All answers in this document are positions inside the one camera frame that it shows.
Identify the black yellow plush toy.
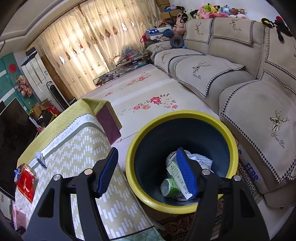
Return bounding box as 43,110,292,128
261,16,293,42

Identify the beige curtain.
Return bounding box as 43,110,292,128
33,1,159,98

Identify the floral floor rug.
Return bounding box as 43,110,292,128
83,64,217,170

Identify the white cabinet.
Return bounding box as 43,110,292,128
21,51,54,101

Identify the beige sectional sofa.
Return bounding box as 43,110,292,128
147,18,295,207

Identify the white floral carton box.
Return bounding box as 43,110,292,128
166,161,193,200

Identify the black tower fan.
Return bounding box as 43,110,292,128
46,81,65,111

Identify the pink paper box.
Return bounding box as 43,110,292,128
12,204,27,230

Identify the red snack wrapper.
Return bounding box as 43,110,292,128
17,164,37,203

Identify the pile of plush toys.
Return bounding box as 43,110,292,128
172,4,255,45

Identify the yellow rimmed trash bin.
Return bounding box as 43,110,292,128
125,110,238,214

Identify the white plastic jar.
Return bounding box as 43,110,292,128
166,151,178,167

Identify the black television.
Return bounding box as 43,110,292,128
0,98,37,197

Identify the white foam net sheet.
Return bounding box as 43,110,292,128
185,150,213,172

